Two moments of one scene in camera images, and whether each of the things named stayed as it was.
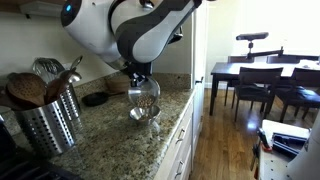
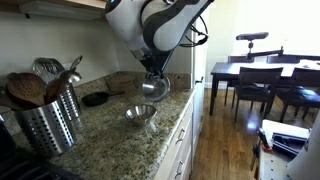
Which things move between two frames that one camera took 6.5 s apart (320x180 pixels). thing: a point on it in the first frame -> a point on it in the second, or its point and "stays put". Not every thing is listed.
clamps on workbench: x=286 y=142 stays put
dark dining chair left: x=258 y=84 stays put
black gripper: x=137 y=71 -> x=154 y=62
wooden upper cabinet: x=47 y=8 stays put
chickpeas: x=145 y=100 -> x=140 y=118
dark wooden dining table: x=232 y=69 stays put
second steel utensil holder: x=69 y=101 stays put
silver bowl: x=146 y=94 -> x=156 y=89
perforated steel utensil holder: x=44 y=131 stays put
